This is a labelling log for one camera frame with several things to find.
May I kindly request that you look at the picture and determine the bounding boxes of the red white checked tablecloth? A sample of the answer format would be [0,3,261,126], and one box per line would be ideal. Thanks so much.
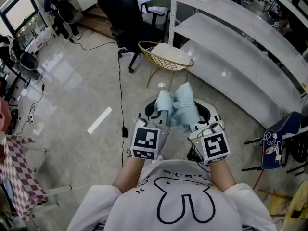
[0,133,49,222]

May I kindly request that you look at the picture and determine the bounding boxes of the white round laundry basket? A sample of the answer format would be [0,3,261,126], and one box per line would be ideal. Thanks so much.
[139,94,221,130]

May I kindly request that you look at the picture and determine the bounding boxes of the long black floor cable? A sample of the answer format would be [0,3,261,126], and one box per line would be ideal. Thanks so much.
[71,38,132,169]

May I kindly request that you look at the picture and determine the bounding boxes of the green armchair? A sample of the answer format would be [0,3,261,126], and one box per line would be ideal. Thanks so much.
[140,0,172,33]

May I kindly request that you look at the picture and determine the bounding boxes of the white floor tape strip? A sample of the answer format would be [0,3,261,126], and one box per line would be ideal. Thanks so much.
[87,106,113,135]

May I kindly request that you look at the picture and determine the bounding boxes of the white metal shelf rack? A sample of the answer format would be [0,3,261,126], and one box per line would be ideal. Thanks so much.
[168,0,308,129]

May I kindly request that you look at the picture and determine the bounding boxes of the white shirt with rabbit print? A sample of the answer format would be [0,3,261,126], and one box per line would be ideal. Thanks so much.
[66,158,278,231]

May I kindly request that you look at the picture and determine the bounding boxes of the yellow wooden frame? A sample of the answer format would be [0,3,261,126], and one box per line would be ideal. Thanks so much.
[257,180,308,231]

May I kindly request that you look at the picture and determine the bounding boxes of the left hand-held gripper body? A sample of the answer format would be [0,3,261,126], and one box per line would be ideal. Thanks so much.
[129,111,170,161]

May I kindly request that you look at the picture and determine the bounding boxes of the person's right forearm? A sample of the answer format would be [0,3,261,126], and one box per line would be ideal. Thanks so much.
[208,158,237,193]

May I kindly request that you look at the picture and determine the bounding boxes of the black screen device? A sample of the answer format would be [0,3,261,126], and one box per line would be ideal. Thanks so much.
[187,147,202,163]

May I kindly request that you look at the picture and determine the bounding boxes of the black office chair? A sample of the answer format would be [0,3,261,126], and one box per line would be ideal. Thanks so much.
[97,0,169,74]

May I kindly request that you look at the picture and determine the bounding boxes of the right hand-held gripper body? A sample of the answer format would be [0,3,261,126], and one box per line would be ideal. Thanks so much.
[188,120,231,166]

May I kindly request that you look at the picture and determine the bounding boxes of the person's left forearm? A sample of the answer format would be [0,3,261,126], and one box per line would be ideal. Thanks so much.
[112,156,145,194]

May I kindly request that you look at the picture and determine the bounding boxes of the light blue clothes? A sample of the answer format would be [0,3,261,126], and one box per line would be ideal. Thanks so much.
[154,82,203,132]

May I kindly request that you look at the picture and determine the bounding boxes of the black camera equipment stand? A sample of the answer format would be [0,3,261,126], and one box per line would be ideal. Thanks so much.
[0,34,43,101]

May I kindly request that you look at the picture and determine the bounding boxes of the gold wire chair white cushion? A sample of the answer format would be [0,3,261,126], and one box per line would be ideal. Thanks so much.
[138,40,194,89]

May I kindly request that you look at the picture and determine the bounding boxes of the blue chair with white cables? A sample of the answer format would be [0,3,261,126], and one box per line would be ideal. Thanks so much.
[241,111,308,175]

